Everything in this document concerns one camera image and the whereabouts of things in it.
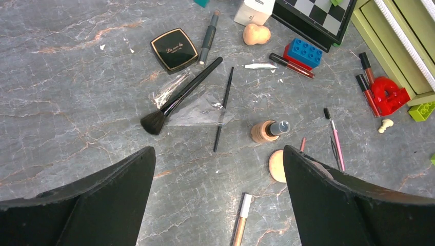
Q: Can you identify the pink spoolie brush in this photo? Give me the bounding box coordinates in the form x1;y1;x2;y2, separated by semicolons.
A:
324;108;345;172

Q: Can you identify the blue red toy brick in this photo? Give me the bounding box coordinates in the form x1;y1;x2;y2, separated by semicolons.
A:
283;38;323;71

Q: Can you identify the large black powder brush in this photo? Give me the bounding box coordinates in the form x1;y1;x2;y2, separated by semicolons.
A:
140;56;223;135

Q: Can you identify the white cube box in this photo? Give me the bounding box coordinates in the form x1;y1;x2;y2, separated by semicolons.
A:
233;0;275;26

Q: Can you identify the small silver white tube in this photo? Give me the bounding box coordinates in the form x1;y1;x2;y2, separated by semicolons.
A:
244;63;277;70

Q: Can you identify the dark red lip gloss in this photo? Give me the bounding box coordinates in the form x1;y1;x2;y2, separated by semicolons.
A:
269;53;314;79

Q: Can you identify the round peach powder puff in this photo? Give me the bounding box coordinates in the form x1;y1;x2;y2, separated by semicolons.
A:
268;149;286;183

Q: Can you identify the green toy figure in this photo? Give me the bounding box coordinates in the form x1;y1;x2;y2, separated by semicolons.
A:
330;0;343;7

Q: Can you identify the green drawer cabinet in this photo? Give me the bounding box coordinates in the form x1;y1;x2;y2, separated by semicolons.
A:
351;1;434;106

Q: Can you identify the clear plastic wrapper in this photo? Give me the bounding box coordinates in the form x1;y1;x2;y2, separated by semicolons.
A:
149;68;234;127

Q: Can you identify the brown lip gloss tube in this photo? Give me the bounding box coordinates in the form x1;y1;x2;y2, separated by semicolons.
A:
359;52;374;87

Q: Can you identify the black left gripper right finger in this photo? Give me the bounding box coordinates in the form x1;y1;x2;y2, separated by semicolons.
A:
283;145;434;245

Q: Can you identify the foundation bottle with grey cap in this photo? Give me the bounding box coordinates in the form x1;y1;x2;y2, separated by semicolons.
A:
251;120;290;144

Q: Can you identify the black wire loop tool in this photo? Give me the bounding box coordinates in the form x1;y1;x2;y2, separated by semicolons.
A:
330;137;341;170

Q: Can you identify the small green block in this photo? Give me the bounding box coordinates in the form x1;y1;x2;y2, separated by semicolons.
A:
430;154;435;165

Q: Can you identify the black square compact case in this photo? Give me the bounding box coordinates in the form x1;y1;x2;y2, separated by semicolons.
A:
150;28;199;74

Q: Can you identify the grey concealer stick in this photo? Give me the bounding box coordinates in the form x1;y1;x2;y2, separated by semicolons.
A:
199;10;221;65

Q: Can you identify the white chess pawn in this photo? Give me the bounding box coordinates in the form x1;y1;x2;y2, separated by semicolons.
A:
378;118;394;134

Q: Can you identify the teal toy block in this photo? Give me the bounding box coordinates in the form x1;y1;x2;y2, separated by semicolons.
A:
194;0;210;8

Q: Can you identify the red toy magnet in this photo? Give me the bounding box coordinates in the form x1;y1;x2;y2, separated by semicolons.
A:
371;76;411;116

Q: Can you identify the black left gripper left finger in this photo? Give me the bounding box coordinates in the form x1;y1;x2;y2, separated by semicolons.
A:
1;147;156;245

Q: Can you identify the lime green toy brick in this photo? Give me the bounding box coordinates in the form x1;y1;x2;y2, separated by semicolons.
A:
408;101;435;122

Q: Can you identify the black white chessboard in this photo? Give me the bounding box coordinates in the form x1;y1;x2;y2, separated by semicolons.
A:
272;0;357;53

